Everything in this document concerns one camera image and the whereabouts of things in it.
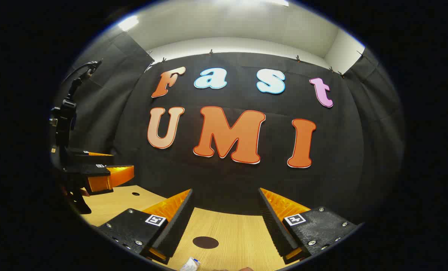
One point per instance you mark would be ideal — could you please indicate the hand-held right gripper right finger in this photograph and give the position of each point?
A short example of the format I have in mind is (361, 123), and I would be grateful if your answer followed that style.
(274, 229)

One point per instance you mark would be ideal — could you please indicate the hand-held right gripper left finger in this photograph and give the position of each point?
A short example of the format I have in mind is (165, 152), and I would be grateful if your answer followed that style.
(178, 226)

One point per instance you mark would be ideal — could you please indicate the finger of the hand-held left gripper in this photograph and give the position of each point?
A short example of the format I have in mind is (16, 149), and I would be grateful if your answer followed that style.
(92, 172)
(81, 157)

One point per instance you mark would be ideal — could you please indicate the dark brown round coaster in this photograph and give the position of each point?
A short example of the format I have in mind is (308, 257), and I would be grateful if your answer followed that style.
(205, 242)

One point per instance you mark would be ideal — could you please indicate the white toothpaste tube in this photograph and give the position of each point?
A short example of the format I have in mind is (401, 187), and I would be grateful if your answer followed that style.
(190, 265)

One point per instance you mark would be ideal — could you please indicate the wooden desktop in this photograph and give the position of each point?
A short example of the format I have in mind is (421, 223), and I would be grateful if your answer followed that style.
(242, 241)

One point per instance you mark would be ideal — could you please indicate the plain black side curtain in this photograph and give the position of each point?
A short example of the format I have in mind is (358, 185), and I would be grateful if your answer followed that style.
(378, 131)
(103, 94)

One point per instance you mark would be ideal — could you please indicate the black backdrop cloth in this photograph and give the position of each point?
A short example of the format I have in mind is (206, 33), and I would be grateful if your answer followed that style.
(246, 188)

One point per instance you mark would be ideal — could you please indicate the ceiling light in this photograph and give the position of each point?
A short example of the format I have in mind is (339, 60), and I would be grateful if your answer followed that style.
(128, 23)

